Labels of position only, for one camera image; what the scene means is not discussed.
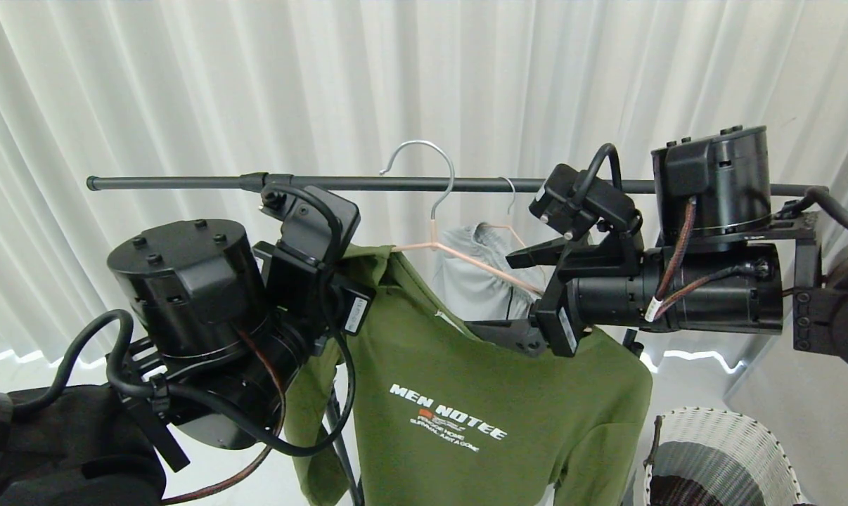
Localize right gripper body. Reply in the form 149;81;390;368
533;242;785;359

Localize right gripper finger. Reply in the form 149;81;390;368
506;235;586;271
466;320;548;358

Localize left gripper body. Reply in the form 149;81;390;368
275;274;377;382

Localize green garment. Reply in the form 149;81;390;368
283;245;653;506

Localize pink clothes hanger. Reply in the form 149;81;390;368
484;177;532;252
380;141;546;296

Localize pale grey shorts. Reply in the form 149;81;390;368
431;223;562;324

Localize white laundry basket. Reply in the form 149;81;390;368
631;408;808;506

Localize black clothes rack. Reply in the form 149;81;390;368
86;172;829;506

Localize white curtain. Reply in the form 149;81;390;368
0;0;848;373

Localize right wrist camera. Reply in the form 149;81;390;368
529;163;644;276

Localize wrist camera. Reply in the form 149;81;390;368
259;184;361;311
529;163;644;276

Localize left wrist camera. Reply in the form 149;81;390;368
259;184;361;311

